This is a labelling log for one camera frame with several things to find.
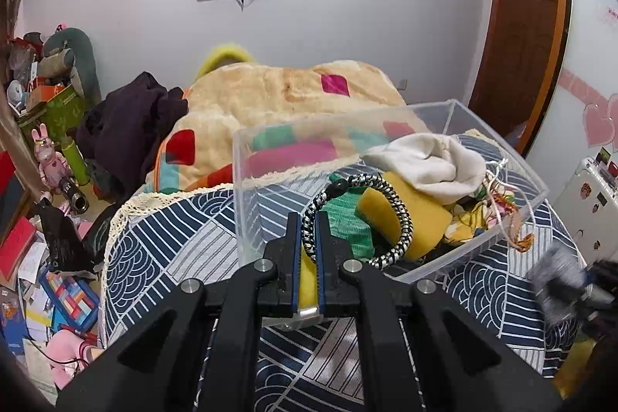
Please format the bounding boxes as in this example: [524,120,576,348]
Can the silver glitter pouch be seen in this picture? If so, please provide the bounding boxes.
[527,244,587,326]

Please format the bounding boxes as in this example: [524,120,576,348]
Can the yellow sponge block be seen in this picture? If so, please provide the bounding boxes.
[356,171,453,261]

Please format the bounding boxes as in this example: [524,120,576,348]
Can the green knitted cloth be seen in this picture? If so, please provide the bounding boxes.
[322,187,375,261]

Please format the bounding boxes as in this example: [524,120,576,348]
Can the black white braided bracelet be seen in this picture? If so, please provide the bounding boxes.
[299,173,415,272]

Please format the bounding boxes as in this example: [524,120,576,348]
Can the white drawstring cloth bag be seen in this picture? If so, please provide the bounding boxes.
[361,132,538,249]

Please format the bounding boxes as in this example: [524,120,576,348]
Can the yellow felt ball toy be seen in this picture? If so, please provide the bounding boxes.
[299,248,317,310]

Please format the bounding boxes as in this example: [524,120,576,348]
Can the blue white patterned bedspread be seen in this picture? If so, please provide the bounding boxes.
[102,188,577,411]

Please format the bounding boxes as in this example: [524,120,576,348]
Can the colourful blue game box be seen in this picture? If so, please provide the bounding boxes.
[39,268,98,332]

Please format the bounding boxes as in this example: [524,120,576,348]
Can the floral fabric scrap bundle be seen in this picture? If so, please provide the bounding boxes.
[442,188,518,247]

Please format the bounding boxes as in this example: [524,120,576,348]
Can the clear plastic storage bin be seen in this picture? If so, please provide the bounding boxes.
[233,100,555,340]

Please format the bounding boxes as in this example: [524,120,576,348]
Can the black plastic bag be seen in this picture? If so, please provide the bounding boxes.
[34,198,119,276]

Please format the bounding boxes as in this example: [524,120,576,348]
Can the white wardrobe sliding door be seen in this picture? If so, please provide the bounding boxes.
[527,0,617,201]

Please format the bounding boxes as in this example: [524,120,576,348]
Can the red flat box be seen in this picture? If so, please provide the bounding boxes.
[0,217,36,280]

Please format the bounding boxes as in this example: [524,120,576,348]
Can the green water bottle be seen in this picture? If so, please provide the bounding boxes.
[61,135,90,186]

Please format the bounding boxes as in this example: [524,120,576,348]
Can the dark purple clothing pile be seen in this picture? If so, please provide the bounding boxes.
[76,72,188,200]

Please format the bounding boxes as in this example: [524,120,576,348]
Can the beige fleece patchwork blanket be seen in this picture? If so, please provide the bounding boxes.
[144,59,404,193]

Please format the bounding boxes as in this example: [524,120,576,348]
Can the pink rabbit figure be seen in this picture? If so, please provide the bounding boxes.
[31,122,72,193]

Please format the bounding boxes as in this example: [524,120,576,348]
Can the green cardboard box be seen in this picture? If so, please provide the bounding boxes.
[17,87,89,145]

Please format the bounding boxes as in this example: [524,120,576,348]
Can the yellow fuzzy plush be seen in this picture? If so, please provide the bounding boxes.
[196,44,253,78]

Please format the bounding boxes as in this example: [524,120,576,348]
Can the brown wooden door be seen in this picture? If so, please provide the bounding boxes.
[469,0,569,156]

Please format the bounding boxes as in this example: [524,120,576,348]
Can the grey green neck pillow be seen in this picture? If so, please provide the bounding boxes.
[37,27,102,105]

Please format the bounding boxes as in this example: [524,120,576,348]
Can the black camera lens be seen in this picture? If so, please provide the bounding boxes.
[59,177,89,214]

